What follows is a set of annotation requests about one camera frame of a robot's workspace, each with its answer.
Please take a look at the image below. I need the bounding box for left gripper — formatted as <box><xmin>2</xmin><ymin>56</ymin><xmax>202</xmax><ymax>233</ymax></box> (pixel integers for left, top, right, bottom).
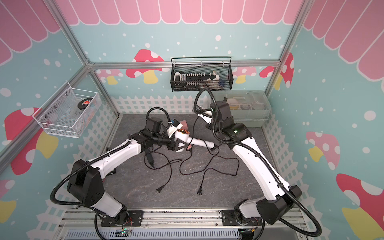
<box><xmin>152</xmin><ymin>132</ymin><xmax>188</xmax><ymax>152</ymax></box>

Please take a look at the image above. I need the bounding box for white hair dryer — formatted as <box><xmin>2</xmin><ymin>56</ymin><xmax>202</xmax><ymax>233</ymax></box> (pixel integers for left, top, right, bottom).
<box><xmin>174</xmin><ymin>129</ymin><xmax>218</xmax><ymax>151</ymax></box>

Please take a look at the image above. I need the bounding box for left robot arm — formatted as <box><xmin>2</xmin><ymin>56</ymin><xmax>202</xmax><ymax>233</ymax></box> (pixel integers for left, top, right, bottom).
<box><xmin>50</xmin><ymin>115</ymin><xmax>183</xmax><ymax>226</ymax></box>

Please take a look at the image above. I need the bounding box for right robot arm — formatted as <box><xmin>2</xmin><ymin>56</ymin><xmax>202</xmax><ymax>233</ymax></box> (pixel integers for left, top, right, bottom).
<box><xmin>193</xmin><ymin>88</ymin><xmax>322</xmax><ymax>237</ymax></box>

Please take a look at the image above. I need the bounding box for pink hair dryer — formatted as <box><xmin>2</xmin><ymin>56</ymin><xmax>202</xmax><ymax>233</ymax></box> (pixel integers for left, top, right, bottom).
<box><xmin>181</xmin><ymin>120</ymin><xmax>193</xmax><ymax>151</ymax></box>

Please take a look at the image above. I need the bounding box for black hair dryer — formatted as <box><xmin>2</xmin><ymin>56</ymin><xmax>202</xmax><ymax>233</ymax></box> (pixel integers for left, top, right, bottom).
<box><xmin>145</xmin><ymin>149</ymin><xmax>154</xmax><ymax>168</ymax></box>

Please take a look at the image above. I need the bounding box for green clear storage box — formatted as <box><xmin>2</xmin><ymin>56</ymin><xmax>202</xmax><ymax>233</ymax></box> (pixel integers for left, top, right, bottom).
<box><xmin>213</xmin><ymin>90</ymin><xmax>272</xmax><ymax>128</ymax></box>

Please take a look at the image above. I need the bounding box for black white power strip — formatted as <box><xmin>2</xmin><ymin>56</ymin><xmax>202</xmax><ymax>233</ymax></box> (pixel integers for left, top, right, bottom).
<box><xmin>171</xmin><ymin>72</ymin><xmax>220</xmax><ymax>89</ymax></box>

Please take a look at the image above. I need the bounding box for black red tape measure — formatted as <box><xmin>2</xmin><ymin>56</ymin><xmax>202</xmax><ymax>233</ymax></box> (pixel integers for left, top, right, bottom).
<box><xmin>77</xmin><ymin>98</ymin><xmax>93</xmax><ymax>111</ymax></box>

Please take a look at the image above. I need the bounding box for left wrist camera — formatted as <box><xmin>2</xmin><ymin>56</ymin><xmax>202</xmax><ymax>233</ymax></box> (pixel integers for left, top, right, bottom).
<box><xmin>167</xmin><ymin>120</ymin><xmax>183</xmax><ymax>138</ymax></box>

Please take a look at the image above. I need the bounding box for pink dryer black cord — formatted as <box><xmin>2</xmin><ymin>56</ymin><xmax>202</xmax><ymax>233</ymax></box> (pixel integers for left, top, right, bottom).
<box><xmin>179</xmin><ymin>149</ymin><xmax>241</xmax><ymax>196</ymax></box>

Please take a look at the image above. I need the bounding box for black wire mesh basket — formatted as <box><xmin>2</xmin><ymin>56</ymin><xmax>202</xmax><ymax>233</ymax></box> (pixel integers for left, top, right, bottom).
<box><xmin>170</xmin><ymin>57</ymin><xmax>234</xmax><ymax>92</ymax></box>

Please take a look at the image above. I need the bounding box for white wire mesh basket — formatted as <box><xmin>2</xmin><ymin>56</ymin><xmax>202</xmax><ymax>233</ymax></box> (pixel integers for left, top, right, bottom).
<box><xmin>33</xmin><ymin>82</ymin><xmax>102</xmax><ymax>139</ymax></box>

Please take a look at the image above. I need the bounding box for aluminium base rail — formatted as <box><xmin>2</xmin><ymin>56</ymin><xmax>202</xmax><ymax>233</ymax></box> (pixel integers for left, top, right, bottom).
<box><xmin>53</xmin><ymin>207</ymin><xmax>313</xmax><ymax>240</ymax></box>

